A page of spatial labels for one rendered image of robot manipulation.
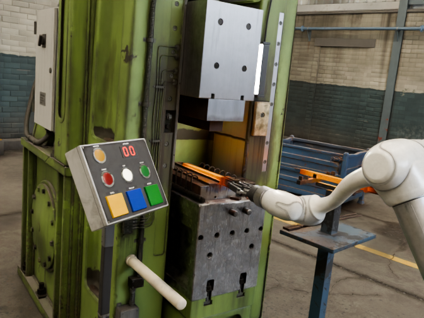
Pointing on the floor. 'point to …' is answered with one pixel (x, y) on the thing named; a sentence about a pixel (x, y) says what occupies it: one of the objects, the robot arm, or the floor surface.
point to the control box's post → (107, 240)
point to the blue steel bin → (317, 164)
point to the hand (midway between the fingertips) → (231, 182)
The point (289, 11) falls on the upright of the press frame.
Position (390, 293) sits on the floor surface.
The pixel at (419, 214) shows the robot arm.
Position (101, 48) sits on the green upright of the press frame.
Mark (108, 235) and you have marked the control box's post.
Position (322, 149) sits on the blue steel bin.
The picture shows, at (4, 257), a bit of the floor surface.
